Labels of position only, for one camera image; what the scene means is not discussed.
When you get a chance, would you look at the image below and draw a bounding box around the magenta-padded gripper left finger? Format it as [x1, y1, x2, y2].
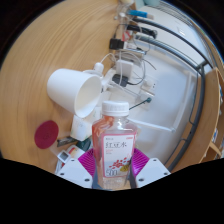
[55, 148, 98, 190]

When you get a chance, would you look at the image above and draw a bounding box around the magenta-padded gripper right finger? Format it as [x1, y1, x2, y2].
[129, 148, 172, 190]

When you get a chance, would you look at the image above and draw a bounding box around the small black box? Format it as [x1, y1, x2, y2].
[109, 38, 123, 51]

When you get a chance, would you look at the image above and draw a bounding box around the flat round red coaster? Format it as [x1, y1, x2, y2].
[34, 120, 60, 150]

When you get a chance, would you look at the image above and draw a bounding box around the tall black gadget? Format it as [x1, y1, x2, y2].
[132, 27, 158, 39]

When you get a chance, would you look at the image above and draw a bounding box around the white cup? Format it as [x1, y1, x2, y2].
[46, 68, 103, 119]

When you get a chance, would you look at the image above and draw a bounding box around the white wall socket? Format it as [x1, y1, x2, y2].
[140, 75, 158, 102]

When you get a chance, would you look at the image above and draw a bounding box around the white charger block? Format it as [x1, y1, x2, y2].
[115, 59, 134, 80]

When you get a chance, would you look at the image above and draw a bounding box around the small white rounded gadget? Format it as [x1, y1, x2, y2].
[92, 62, 105, 76]

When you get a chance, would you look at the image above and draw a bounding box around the small blue bottle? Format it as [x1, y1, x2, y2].
[127, 9, 155, 20]

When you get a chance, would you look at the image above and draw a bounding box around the clear bottle with pink drink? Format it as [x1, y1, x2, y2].
[91, 100, 138, 191]

